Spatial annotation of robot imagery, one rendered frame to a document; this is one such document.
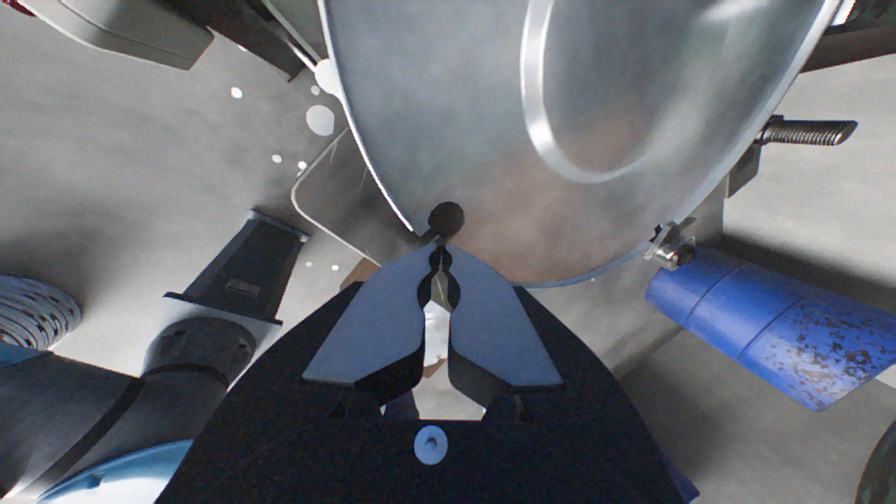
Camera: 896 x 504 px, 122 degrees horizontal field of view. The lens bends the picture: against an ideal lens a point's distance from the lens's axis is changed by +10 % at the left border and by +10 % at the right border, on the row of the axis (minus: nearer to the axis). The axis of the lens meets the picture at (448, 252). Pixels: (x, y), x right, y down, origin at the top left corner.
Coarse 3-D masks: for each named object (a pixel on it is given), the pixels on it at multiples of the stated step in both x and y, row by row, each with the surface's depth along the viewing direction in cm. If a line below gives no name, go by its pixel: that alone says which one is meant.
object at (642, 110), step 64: (320, 0) 8; (384, 0) 9; (448, 0) 9; (512, 0) 10; (576, 0) 10; (640, 0) 11; (704, 0) 12; (768, 0) 14; (832, 0) 15; (384, 64) 9; (448, 64) 10; (512, 64) 11; (576, 64) 11; (640, 64) 12; (704, 64) 13; (768, 64) 16; (384, 128) 10; (448, 128) 11; (512, 128) 12; (576, 128) 13; (640, 128) 14; (704, 128) 17; (384, 192) 11; (448, 192) 13; (512, 192) 14; (576, 192) 16; (640, 192) 18; (704, 192) 20; (512, 256) 16; (576, 256) 19
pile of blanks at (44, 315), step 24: (0, 288) 63; (24, 288) 66; (48, 288) 69; (0, 312) 60; (24, 312) 64; (48, 312) 68; (72, 312) 73; (0, 336) 60; (24, 336) 63; (48, 336) 68
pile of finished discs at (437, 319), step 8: (432, 304) 71; (432, 312) 73; (440, 312) 74; (448, 312) 75; (432, 320) 73; (440, 320) 75; (448, 320) 77; (432, 328) 75; (440, 328) 76; (448, 328) 78; (432, 336) 77; (440, 336) 78; (432, 344) 78; (440, 344) 81; (432, 352) 81; (440, 352) 83; (432, 360) 83
